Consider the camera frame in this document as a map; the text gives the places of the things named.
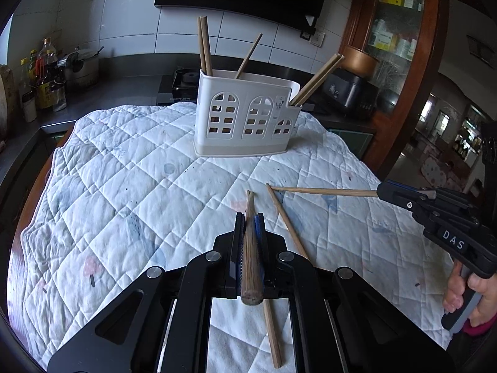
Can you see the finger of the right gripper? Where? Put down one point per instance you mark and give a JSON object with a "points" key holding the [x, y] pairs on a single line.
{"points": [[402, 195]]}

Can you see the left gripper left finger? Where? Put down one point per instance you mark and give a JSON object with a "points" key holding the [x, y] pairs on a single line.
{"points": [[161, 321]]}

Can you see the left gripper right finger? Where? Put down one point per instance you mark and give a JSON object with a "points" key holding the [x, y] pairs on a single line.
{"points": [[339, 322]]}

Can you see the wooden chopstick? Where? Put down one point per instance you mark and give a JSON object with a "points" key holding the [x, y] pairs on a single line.
{"points": [[252, 292], [320, 81], [248, 56], [316, 79], [206, 45], [330, 192], [295, 238], [201, 45]]}

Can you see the white quilted cloth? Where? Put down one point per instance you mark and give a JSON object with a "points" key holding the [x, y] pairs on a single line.
{"points": [[127, 191]]}

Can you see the black rice cooker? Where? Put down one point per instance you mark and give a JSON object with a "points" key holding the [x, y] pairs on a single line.
{"points": [[351, 92]]}

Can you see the copper coloured pot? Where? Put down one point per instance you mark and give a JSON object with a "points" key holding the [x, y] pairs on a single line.
{"points": [[359, 62]]}

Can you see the white plastic utensil holder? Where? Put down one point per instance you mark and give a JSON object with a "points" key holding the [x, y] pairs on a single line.
{"points": [[245, 116]]}

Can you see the wooden glass cabinet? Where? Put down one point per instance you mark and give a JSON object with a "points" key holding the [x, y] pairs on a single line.
{"points": [[407, 37]]}

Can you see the dark sauce bottle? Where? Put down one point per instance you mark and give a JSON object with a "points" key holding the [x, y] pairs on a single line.
{"points": [[26, 92]]}

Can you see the cooking oil bottle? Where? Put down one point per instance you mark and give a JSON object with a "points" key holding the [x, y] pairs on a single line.
{"points": [[46, 69]]}

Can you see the round wooden cutting board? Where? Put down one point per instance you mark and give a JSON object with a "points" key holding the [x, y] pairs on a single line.
{"points": [[8, 99]]}

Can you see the white wall socket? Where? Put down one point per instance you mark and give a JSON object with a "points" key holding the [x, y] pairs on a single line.
{"points": [[317, 38]]}

